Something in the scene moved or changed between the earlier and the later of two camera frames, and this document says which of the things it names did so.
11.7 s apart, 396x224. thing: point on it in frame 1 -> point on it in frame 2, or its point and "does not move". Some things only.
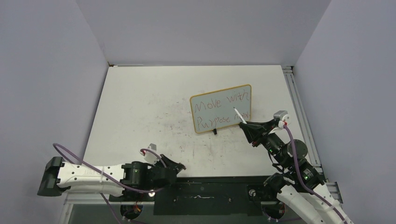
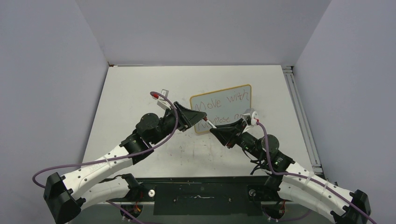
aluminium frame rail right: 302,119 does not move
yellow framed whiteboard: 215,110 does not move
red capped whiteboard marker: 242,119 -> 205,119
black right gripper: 253,129 -> 227,133
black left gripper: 178,167 -> 185,118
